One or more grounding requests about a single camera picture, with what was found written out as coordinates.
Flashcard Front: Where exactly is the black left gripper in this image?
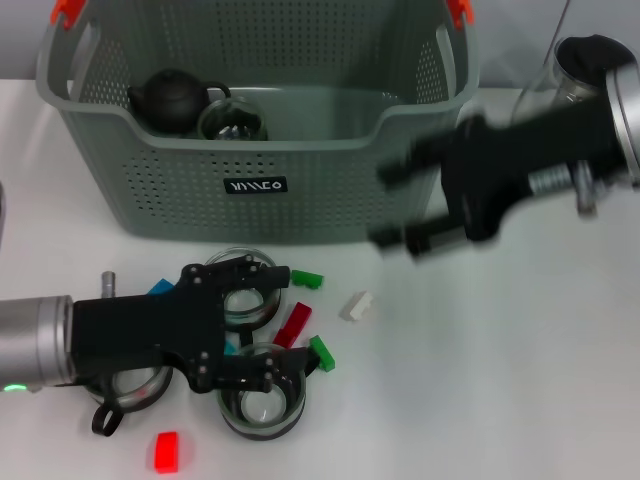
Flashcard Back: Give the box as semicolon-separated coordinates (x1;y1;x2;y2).
72;253;321;394

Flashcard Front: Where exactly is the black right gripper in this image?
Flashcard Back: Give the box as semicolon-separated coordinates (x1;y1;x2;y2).
367;94;621;259

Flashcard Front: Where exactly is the glass teacup with black base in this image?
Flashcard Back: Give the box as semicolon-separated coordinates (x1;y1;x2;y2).
196;97;270;142
215;342;321;444
203;246;285;334
82;367;174;440

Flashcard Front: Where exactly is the long dark red block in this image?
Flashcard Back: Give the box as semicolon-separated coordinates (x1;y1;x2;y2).
272;301;315;350

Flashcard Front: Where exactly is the green toy block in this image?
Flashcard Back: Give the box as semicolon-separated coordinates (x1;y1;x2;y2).
290;269;325;291
307;334;337;374

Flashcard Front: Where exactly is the white toy block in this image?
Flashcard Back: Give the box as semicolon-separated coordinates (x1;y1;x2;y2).
339;291;375;324

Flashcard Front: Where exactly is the blue square block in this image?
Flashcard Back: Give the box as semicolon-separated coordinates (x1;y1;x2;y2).
144;278;176;299

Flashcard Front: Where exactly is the grey perforated storage bin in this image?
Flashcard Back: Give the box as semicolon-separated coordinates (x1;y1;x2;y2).
34;0;481;246

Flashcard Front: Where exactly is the bright red block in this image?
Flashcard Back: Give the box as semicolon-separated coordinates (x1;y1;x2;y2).
151;430;181;475

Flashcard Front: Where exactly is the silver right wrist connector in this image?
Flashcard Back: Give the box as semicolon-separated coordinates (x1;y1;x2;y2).
527;162;601;217

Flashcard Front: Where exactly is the black clay teapot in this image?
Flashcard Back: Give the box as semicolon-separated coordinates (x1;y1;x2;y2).
127;68;232;135

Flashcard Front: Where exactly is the orange bin handle clip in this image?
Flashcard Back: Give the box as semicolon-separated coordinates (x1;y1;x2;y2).
51;0;87;29
446;0;475;26

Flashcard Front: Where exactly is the glass carafe with black handle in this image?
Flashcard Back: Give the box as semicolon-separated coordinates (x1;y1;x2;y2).
514;33;639;126

